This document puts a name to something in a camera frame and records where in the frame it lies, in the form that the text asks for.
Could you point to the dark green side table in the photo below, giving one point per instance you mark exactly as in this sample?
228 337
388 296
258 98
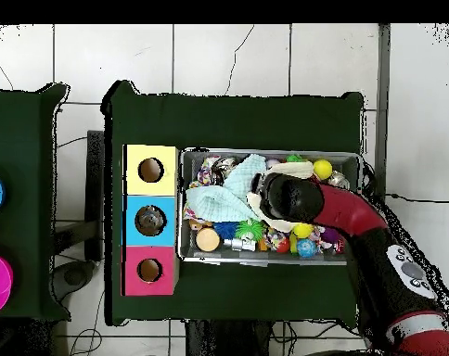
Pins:
24 185

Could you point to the cream waffle cloth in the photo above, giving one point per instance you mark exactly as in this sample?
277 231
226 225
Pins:
295 168

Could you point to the white baseball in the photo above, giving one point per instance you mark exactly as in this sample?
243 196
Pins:
272 162

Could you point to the blue globe ball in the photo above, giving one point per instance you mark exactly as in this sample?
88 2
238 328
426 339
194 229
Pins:
307 248

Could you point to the orange round sponge disc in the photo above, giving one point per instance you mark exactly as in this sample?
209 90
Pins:
207 240

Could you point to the dark green table cloth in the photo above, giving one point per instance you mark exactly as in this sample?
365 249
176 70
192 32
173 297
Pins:
228 122

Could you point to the crushed silver drink can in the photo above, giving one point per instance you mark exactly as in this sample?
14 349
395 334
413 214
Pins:
339 180

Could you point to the wooden box with three holes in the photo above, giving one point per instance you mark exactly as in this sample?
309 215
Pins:
165 185

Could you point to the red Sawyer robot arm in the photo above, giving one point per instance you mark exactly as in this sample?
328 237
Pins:
347 211

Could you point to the mint green waffle cloth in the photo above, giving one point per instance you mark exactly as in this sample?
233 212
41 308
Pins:
217 204

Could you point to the silver and white toy figure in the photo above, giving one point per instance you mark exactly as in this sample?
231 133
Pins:
239 244

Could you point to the yellow foam ball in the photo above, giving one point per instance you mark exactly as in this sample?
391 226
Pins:
323 168

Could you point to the purple spiky ball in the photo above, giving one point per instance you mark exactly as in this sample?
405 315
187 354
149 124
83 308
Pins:
330 235

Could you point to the green and orange spiky ball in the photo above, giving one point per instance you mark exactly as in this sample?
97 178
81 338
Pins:
294 158

